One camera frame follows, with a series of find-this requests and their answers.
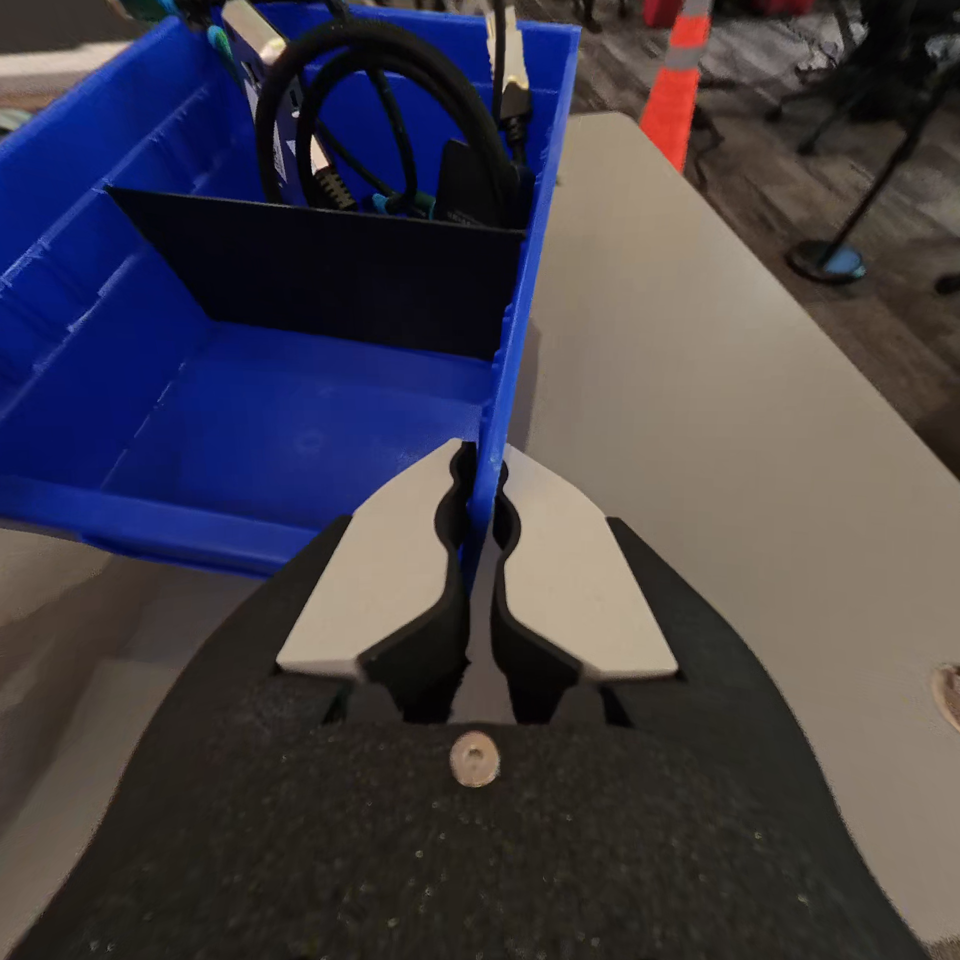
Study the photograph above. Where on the round table grommet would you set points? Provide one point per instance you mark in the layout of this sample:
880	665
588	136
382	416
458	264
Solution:
951	697

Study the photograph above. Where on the orange grey striped barrier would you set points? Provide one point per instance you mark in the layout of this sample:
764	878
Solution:
671	97

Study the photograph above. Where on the black divider of blue bin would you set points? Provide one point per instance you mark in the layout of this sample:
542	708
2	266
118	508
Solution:
337	277

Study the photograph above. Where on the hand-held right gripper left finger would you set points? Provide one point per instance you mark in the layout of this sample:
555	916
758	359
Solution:
367	592

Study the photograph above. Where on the black floor lamp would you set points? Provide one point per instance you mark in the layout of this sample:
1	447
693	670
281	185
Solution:
825	264

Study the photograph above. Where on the blue plastic bin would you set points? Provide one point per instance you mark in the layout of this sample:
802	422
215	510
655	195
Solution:
262	435

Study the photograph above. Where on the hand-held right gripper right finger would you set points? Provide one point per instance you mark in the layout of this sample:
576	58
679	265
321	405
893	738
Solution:
585	592

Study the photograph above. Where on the black office chair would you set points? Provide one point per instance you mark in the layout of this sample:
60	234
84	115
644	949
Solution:
892	75

